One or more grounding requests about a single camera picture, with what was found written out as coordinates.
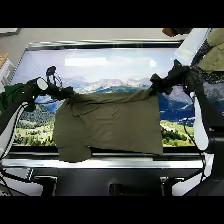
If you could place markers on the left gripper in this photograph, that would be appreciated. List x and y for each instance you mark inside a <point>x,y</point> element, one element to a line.
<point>63,92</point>

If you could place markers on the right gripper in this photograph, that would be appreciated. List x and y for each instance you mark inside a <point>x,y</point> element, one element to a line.
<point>161,83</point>

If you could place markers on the olive green T-shirt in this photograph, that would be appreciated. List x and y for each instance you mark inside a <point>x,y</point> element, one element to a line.
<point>113,123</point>

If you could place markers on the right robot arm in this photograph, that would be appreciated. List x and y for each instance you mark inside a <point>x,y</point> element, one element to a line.
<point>201,126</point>

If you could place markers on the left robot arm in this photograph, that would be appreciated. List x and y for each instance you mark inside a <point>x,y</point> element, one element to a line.
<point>10,133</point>

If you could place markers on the black patterned garment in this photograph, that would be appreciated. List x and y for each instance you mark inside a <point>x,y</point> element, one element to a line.
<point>214,77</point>

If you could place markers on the khaki garment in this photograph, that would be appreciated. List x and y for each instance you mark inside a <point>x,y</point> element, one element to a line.
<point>216,56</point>

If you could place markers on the silver frame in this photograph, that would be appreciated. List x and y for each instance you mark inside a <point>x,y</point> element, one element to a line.
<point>100,163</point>

